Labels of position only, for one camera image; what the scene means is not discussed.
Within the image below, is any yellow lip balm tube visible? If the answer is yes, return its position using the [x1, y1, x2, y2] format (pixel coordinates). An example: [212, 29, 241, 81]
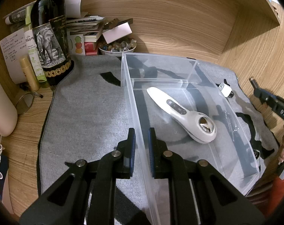
[19, 54, 40, 91]

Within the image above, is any clear plastic storage box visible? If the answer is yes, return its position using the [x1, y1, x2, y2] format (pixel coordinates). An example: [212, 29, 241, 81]
[121, 53, 259, 224]

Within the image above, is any stack of books and papers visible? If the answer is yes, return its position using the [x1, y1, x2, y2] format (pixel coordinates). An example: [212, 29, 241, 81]
[65, 0, 105, 55]

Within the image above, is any white handwritten note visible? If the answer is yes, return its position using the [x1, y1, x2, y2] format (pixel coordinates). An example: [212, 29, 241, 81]
[0, 29, 28, 84]

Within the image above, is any small white cardboard box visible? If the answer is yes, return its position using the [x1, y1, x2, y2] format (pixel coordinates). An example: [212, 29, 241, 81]
[102, 22, 132, 44]

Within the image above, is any fruit picture card box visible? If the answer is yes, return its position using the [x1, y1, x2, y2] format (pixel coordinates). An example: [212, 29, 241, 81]
[68, 34, 85, 56]

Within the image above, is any round glass lens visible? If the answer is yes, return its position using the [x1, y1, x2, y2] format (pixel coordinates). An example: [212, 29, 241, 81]
[15, 91, 43, 115]

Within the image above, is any green white tube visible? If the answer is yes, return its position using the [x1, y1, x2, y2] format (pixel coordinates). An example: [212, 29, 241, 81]
[24, 5, 47, 83]

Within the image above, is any dark elephant label wine bottle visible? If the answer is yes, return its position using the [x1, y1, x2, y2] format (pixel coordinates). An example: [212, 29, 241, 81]
[31, 0, 74, 88]

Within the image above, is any white handheld massager device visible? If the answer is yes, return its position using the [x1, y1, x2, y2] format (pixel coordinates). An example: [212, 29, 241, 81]
[146, 87, 217, 144]

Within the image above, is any white bowl of stones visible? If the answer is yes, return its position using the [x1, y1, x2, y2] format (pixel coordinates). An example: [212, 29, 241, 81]
[98, 37, 137, 57]

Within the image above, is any grey and black mat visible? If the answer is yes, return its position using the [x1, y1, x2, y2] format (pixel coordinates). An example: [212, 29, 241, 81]
[39, 55, 278, 224]

